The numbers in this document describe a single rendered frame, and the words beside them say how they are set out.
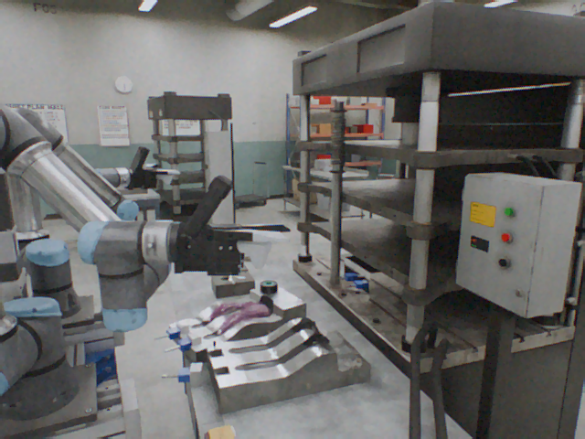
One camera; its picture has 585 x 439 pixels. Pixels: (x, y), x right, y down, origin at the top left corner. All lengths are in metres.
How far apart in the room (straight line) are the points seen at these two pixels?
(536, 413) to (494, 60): 1.51
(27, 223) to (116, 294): 0.88
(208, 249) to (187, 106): 5.29
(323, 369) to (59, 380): 0.74
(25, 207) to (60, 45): 7.07
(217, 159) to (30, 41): 4.05
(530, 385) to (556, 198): 1.02
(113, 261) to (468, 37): 1.26
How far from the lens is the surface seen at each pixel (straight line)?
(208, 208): 0.71
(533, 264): 1.41
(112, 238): 0.75
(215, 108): 6.06
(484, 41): 1.61
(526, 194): 1.39
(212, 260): 0.71
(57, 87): 8.49
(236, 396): 1.36
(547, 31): 1.81
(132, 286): 0.78
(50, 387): 1.09
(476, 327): 2.03
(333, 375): 1.45
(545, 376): 2.23
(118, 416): 1.15
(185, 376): 1.51
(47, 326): 1.04
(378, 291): 2.07
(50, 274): 1.51
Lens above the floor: 1.63
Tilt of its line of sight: 13 degrees down
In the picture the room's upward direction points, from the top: straight up
